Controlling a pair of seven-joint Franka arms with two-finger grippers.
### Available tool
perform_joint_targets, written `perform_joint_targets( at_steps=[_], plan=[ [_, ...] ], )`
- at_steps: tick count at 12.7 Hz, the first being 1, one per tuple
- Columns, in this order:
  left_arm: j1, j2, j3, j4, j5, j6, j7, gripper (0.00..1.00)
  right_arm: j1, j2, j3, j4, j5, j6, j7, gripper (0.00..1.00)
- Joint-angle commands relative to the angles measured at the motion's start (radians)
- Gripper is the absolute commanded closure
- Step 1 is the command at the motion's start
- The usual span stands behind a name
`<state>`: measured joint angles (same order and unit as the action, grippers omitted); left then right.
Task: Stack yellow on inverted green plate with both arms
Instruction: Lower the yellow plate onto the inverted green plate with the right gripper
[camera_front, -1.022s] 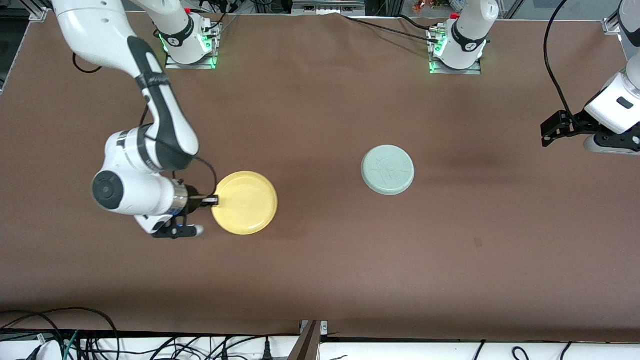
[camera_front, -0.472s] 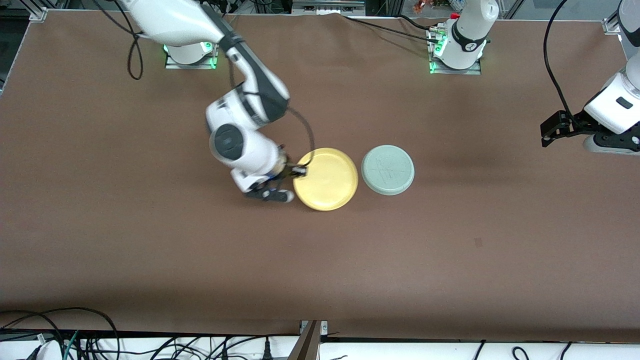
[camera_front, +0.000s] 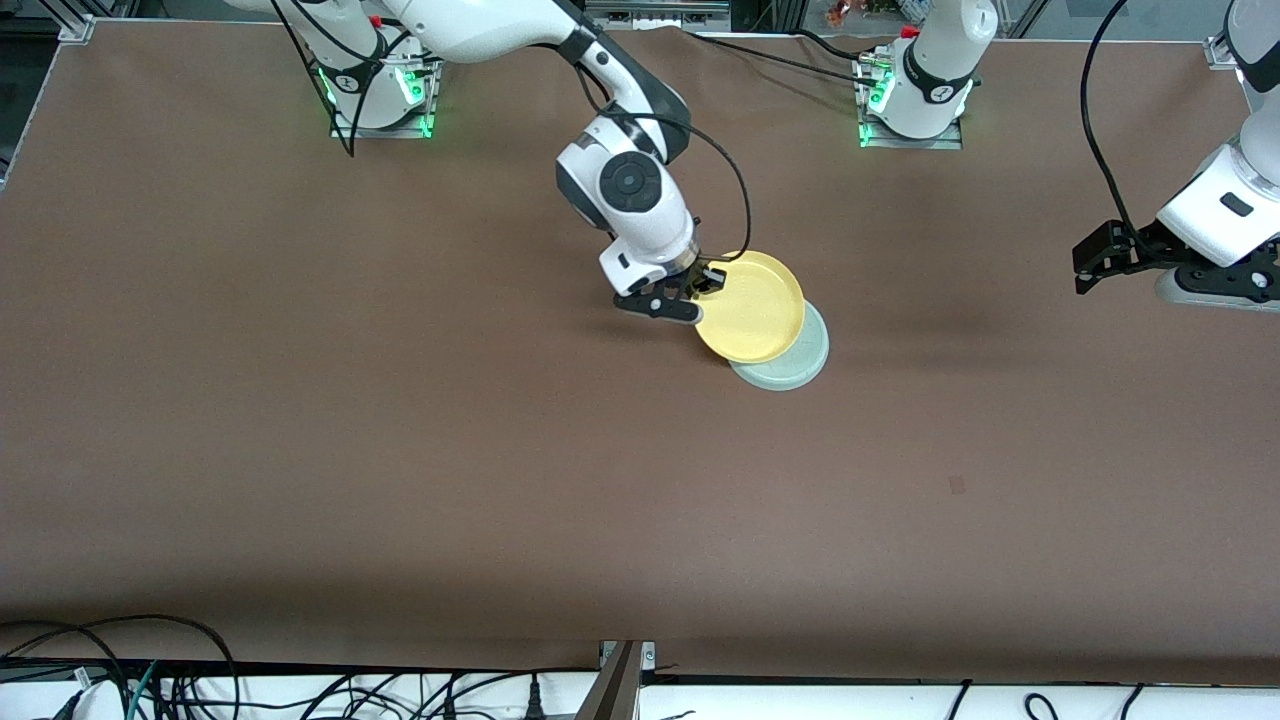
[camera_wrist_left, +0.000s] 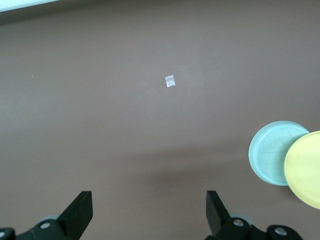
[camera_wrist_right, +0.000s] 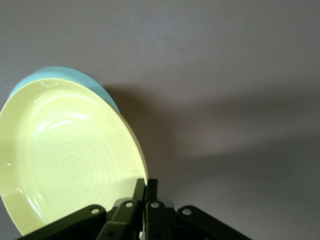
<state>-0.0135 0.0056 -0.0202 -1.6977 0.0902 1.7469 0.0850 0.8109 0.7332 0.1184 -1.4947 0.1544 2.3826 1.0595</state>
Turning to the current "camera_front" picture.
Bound yellow round plate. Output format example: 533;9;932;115
692;250;806;365

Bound pale green round plate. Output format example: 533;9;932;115
728;298;831;392

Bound brown table cover mat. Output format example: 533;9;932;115
0;20;1280;686

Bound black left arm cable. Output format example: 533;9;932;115
1078;0;1138;241

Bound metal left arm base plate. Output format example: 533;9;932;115
855;55;966;151

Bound long black table cable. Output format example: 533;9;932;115
685;28;881;81

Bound short black table cable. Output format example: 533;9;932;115
795;28;881;61

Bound aluminium frame rail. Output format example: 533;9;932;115
583;0;733;31

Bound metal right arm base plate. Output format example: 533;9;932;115
330;45;443;139

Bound aluminium profile post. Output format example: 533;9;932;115
573;640;658;720

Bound large looping black cable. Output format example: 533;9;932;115
0;614;241;720

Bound green thin cable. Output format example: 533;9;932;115
125;660;161;720

